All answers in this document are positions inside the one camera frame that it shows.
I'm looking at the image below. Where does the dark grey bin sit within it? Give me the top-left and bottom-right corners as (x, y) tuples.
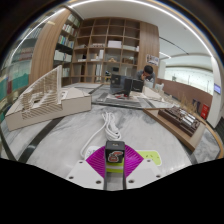
(192, 98), (202, 114)

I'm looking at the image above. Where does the wooden shelf unit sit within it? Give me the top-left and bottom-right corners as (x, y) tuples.
(53, 13), (160, 86)

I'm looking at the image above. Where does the dark brown architectural model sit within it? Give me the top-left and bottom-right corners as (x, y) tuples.
(158, 105), (202, 137)

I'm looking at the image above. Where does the wall poster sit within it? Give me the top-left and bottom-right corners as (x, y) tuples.
(145, 54), (160, 67)

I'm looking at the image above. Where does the wooden model base board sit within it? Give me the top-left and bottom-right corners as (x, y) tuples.
(142, 107), (208, 153)

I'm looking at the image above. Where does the green and white power strip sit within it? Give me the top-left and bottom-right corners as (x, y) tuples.
(82, 145), (163, 174)

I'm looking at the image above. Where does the black charger block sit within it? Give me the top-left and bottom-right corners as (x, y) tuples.
(105, 140), (126, 165)

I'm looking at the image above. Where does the glass-fronted bookcase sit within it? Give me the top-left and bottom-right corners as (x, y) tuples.
(0, 19), (44, 118)

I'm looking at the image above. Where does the white power strip cable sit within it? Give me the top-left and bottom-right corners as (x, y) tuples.
(79, 111), (123, 160)

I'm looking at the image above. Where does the white architectural model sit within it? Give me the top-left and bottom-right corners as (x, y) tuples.
(4, 64), (93, 132)

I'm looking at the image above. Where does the red bin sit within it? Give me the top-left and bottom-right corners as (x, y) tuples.
(200, 103), (210, 120)

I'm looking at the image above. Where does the person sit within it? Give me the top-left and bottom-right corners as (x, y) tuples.
(135, 64), (157, 88)

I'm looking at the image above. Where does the small white building model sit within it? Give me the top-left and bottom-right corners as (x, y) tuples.
(143, 84), (168, 101)

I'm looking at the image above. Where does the blue wall screen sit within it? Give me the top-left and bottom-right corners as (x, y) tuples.
(213, 83), (222, 95)

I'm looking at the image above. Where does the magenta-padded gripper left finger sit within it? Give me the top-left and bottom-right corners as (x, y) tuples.
(65, 147), (108, 191)

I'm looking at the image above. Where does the ceiling light bar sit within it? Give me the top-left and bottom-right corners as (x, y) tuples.
(159, 50), (173, 59)

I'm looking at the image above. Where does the grey flat model base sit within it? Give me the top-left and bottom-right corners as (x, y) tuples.
(91, 84), (158, 110)

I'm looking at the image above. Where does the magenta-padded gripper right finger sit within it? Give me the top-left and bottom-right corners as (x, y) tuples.
(122, 147), (163, 190)

